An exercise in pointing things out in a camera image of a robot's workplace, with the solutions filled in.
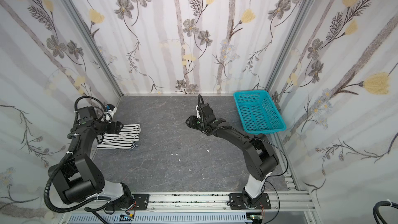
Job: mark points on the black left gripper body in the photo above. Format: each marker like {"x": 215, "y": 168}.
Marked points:
{"x": 113, "y": 127}

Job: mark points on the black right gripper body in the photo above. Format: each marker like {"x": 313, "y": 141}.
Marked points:
{"x": 191, "y": 121}

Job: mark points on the black striped tank top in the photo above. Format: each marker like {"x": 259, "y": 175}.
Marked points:
{"x": 123, "y": 140}

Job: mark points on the blue striped tank top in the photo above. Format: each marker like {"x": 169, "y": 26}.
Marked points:
{"x": 133, "y": 145}

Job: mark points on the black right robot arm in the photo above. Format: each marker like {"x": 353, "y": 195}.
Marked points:
{"x": 259, "y": 155}

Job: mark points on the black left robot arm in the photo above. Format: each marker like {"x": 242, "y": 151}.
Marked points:
{"x": 76, "y": 178}

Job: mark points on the teal plastic basket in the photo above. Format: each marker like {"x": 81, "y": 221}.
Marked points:
{"x": 258, "y": 113}

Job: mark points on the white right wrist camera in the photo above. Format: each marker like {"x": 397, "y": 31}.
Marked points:
{"x": 198, "y": 112}

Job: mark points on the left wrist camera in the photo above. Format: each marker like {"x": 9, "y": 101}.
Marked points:
{"x": 111, "y": 109}

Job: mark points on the white vented cable duct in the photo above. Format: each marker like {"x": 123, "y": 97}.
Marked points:
{"x": 178, "y": 218}

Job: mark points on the aluminium corner post left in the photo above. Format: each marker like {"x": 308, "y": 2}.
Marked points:
{"x": 89, "y": 40}

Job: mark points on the aluminium corner post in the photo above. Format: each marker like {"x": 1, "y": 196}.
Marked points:
{"x": 292, "y": 34}
{"x": 89, "y": 40}

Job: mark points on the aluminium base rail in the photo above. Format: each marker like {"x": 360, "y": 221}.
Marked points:
{"x": 285, "y": 201}

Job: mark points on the aluminium corner post right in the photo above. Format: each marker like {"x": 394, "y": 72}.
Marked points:
{"x": 292, "y": 34}

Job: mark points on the black cable bundle corner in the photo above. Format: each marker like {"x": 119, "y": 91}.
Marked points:
{"x": 385, "y": 212}

